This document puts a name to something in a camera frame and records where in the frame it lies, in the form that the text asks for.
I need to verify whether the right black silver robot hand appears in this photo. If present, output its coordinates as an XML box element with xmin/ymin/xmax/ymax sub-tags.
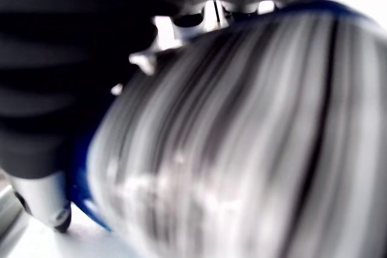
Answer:
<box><xmin>0</xmin><ymin>0</ymin><xmax>348</xmax><ymax>234</ymax></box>

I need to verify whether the blue Oreo cookie package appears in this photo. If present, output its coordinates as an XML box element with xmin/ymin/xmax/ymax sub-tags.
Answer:
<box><xmin>68</xmin><ymin>0</ymin><xmax>387</xmax><ymax>258</ymax></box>

